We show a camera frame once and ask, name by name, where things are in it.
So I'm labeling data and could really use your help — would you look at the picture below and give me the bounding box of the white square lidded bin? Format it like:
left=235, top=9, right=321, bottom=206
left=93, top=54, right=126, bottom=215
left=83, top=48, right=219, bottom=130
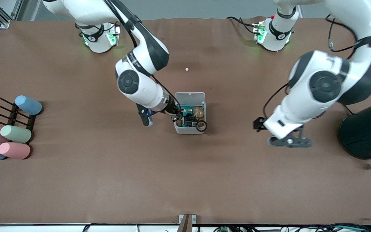
left=174, top=92, right=207, bottom=135

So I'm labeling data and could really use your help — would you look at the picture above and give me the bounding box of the dark teal round appliance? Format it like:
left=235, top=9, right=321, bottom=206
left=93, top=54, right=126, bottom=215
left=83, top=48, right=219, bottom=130
left=339, top=98, right=371, bottom=160

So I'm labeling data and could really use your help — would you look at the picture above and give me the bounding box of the green cup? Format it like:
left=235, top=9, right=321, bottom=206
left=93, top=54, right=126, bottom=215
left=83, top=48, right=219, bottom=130
left=0, top=125, right=32, bottom=143

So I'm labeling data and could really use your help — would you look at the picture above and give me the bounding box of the black cup rack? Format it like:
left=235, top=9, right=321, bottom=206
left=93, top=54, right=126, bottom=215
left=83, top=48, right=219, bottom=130
left=0, top=98, right=37, bottom=144

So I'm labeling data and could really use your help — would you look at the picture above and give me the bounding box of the black appliance cable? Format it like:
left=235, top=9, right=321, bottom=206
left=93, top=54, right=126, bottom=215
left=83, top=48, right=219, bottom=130
left=343, top=92, right=371, bottom=115

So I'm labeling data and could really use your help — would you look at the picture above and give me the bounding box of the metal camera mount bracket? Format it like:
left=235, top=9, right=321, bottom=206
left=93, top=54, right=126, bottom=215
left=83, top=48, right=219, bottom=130
left=179, top=214, right=197, bottom=232

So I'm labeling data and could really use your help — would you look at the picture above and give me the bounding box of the black base cable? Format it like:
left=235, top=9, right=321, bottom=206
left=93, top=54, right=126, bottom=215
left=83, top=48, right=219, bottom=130
left=227, top=16, right=257, bottom=34

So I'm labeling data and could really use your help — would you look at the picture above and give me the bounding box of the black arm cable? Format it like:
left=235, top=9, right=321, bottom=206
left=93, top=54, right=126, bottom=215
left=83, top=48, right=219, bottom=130
left=326, top=14, right=371, bottom=53

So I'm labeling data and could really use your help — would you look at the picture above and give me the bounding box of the bundle of cables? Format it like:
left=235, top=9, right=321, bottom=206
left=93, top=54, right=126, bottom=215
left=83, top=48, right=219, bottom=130
left=314, top=219, right=371, bottom=232

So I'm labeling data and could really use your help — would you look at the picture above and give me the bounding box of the aluminium frame profile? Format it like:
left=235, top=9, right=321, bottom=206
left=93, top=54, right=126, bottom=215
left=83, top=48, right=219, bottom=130
left=0, top=0, right=23, bottom=29

